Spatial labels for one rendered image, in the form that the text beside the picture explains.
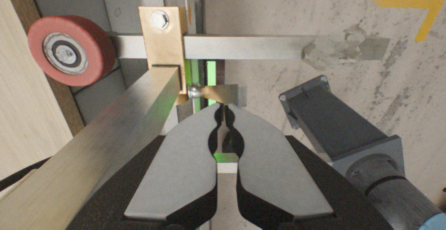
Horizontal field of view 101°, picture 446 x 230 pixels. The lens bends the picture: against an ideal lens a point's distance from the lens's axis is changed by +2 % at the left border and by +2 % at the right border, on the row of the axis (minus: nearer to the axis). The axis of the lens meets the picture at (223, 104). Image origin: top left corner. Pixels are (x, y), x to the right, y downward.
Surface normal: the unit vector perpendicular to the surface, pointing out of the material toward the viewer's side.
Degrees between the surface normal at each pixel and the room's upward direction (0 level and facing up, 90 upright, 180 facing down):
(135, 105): 90
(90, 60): 0
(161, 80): 90
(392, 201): 95
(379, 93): 0
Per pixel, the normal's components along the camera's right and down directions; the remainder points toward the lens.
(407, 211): -0.63, -0.67
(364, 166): -0.69, -0.40
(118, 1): 0.02, 0.47
